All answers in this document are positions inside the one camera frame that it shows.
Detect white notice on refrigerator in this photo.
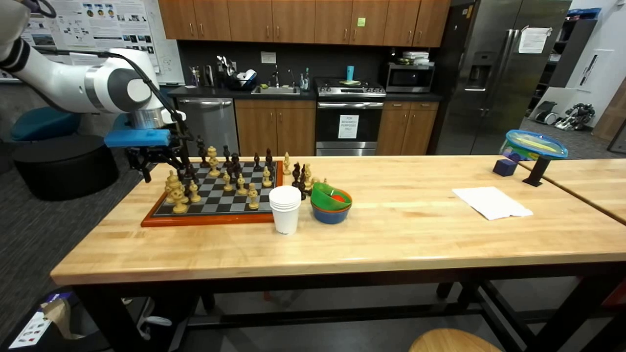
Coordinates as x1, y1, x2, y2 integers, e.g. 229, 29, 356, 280
517, 25, 554, 57

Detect wooden framed chess board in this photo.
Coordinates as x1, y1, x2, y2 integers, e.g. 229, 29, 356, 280
139, 160, 286, 229

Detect white paper cup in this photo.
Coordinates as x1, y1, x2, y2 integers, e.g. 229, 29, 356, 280
268, 184, 304, 237

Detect silver microwave oven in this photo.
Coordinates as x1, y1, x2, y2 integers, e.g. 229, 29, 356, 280
384, 61, 439, 96

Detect items atop microwave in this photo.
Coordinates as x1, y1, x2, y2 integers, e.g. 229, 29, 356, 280
399, 49, 435, 67

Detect black storage shelf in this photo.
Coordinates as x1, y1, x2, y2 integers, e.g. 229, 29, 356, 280
548, 8, 601, 88

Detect wooden lower cabinet wide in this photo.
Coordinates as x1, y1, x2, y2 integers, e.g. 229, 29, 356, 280
233, 98, 319, 158

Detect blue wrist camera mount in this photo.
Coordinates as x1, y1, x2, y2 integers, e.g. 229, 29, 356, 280
102, 125, 173, 151

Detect box with white card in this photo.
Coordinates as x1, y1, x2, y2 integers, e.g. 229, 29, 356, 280
4, 289, 90, 352

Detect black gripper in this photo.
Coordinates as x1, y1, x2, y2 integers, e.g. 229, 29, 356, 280
126, 143, 194, 186

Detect clutter pile on floor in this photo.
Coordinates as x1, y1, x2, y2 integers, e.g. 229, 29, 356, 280
529, 100, 597, 133

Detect blue plastic bowl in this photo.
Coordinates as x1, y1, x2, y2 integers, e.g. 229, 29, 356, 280
311, 205, 353, 227

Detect round wooden stool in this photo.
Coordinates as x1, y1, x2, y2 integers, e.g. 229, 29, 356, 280
407, 327, 501, 352

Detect stainless steel oven range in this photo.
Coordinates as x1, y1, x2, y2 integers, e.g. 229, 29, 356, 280
313, 78, 390, 158

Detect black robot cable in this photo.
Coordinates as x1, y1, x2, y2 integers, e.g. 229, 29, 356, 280
24, 0, 184, 135

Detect black metal table frame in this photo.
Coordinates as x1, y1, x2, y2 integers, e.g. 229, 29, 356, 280
69, 260, 626, 352

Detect small dark blue cube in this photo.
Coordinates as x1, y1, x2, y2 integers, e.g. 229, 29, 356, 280
491, 153, 521, 178

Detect black plate stand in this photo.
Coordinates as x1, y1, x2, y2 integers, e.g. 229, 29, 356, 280
523, 155, 554, 190

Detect wooden upper cabinets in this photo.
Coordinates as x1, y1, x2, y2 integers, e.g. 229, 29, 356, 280
157, 0, 454, 49

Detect white wall poster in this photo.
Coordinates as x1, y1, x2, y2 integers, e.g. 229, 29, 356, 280
26, 0, 163, 57

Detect white paper sheet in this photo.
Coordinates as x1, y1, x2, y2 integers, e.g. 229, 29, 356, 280
452, 186, 536, 223

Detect white notice on oven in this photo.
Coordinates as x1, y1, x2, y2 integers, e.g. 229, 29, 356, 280
337, 113, 362, 141

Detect green plastic bowl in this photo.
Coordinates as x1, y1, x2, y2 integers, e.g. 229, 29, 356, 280
309, 180, 354, 213

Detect black round ottoman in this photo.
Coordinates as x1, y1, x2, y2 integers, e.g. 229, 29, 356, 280
12, 135, 124, 201

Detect kitchen sink faucet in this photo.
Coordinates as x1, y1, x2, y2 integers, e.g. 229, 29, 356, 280
251, 63, 304, 98

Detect stainless steel refrigerator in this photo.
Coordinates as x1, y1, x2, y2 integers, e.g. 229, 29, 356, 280
435, 0, 577, 156

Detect black dish rack with utensils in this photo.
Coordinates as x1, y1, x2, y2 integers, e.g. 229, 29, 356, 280
214, 55, 263, 94

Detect wooden lower cabinet narrow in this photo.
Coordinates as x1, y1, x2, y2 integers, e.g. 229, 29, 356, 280
376, 100, 441, 156

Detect stainless steel dishwasher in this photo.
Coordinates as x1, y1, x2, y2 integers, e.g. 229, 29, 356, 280
174, 96, 241, 158

